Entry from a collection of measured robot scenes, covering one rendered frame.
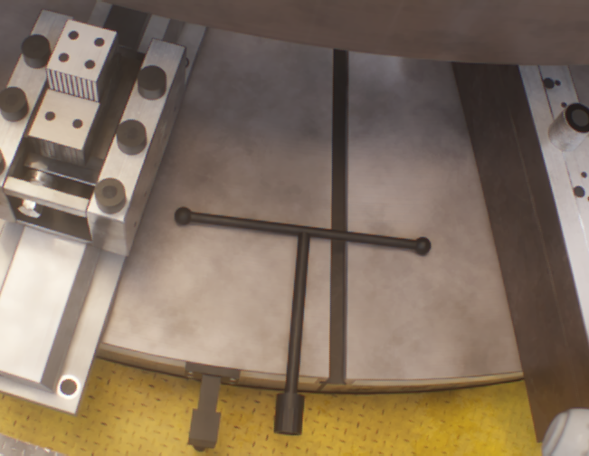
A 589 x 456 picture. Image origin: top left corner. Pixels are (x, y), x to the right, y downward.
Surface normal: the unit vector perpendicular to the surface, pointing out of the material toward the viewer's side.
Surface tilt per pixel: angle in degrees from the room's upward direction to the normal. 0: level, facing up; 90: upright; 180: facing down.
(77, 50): 0
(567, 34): 90
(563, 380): 90
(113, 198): 0
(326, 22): 90
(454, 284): 0
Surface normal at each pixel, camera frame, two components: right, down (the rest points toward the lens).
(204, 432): 0.15, -0.36
